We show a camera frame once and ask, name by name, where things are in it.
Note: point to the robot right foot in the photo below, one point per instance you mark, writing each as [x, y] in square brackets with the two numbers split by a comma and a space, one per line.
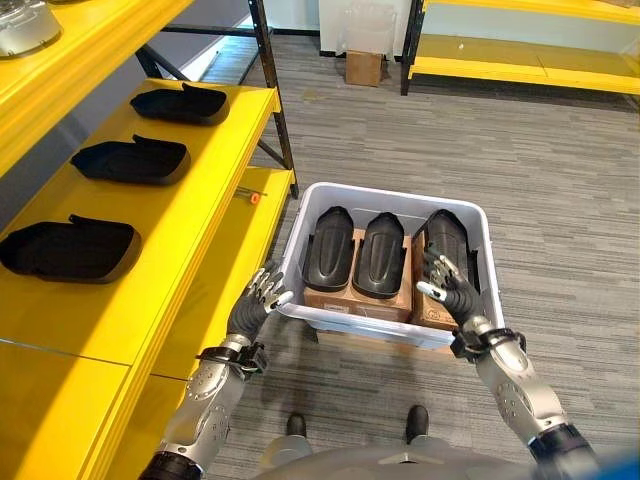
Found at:
[417, 420]

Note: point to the orange-tipped small tool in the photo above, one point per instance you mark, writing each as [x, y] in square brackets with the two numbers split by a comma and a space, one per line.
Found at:
[250, 197]

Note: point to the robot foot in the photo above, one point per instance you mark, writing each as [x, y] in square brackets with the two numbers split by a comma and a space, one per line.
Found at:
[417, 420]
[296, 425]

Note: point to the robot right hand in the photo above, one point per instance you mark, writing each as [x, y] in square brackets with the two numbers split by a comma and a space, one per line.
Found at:
[457, 295]

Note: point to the small brown cardboard box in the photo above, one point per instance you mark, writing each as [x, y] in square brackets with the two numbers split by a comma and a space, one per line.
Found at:
[364, 68]

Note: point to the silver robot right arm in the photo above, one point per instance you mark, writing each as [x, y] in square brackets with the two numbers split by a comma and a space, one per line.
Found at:
[525, 395]

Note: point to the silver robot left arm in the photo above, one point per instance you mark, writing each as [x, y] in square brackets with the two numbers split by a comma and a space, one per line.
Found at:
[210, 405]

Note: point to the white plastic box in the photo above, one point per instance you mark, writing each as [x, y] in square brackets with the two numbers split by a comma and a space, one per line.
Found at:
[475, 250]

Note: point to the silver metal machine part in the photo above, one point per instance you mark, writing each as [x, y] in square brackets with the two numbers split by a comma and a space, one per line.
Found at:
[22, 22]

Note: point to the yellow shelf rack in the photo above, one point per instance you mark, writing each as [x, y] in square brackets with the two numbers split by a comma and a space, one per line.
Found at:
[150, 225]
[525, 55]

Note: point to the grey robot torso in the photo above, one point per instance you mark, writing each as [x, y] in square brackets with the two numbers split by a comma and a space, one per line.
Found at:
[390, 460]

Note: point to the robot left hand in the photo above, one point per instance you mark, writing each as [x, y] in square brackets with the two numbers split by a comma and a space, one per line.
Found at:
[250, 310]

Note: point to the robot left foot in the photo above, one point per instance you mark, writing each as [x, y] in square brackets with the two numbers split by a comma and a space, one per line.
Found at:
[296, 425]

